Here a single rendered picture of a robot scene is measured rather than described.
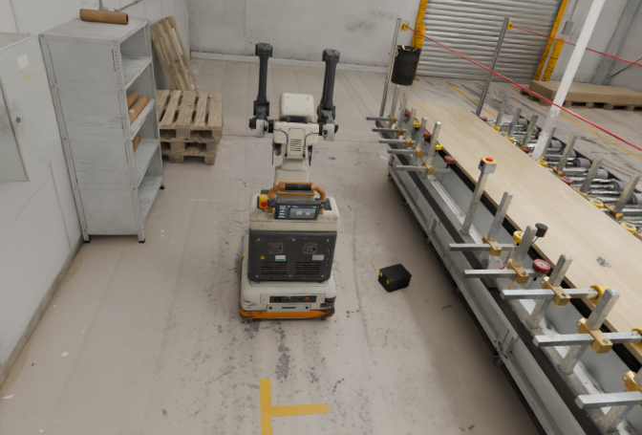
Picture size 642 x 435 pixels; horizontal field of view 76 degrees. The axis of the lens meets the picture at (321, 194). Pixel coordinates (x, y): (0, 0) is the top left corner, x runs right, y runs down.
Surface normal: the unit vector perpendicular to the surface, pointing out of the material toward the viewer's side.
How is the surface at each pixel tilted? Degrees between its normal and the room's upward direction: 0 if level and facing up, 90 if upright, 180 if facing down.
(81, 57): 90
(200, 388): 0
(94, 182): 90
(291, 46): 90
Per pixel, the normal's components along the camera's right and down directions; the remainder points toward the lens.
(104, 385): 0.11, -0.86
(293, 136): 0.14, 0.38
